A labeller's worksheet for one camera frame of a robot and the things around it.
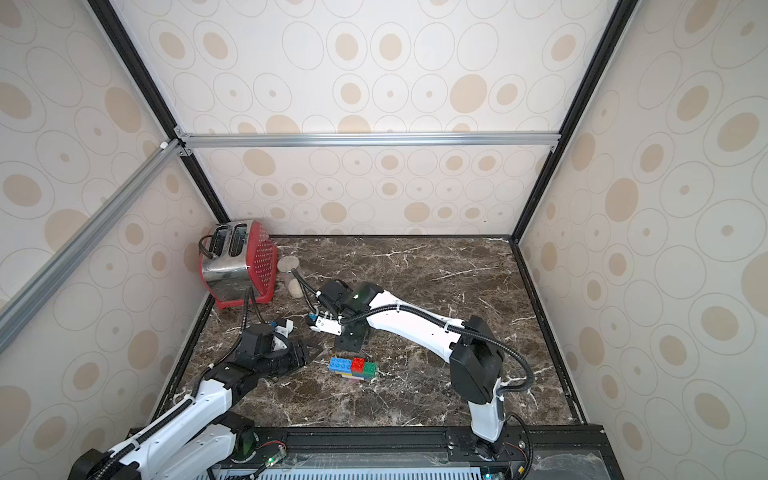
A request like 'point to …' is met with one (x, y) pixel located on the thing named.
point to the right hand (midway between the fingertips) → (359, 331)
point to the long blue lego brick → (340, 365)
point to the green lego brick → (370, 368)
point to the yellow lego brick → (344, 373)
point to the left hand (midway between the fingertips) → (323, 351)
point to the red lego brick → (358, 364)
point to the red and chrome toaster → (236, 256)
